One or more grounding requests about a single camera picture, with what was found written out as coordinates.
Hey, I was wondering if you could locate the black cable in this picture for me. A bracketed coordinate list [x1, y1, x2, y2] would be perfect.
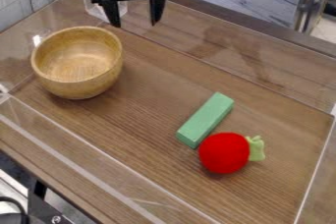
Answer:
[0, 196, 30, 224]

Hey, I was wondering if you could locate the red plush tomato toy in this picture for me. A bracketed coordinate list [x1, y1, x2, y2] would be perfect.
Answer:
[198, 133, 266, 174]

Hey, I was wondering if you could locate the green rectangular block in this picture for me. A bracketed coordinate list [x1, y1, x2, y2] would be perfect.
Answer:
[175, 92, 233, 148]

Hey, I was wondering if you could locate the clear acrylic front barrier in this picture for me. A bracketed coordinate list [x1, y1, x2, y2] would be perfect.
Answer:
[0, 93, 218, 224]

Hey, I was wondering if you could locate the clear acrylic corner bracket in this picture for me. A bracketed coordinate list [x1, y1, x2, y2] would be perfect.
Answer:
[82, 0, 126, 22]

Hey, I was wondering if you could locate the metal chair frame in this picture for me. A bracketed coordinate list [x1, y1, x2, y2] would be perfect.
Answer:
[293, 0, 334, 34]

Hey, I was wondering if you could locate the black table leg bracket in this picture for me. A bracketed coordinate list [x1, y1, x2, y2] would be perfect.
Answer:
[27, 180, 73, 224]

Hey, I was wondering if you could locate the light wooden bowl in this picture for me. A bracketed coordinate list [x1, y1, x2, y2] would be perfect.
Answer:
[30, 26, 123, 99]

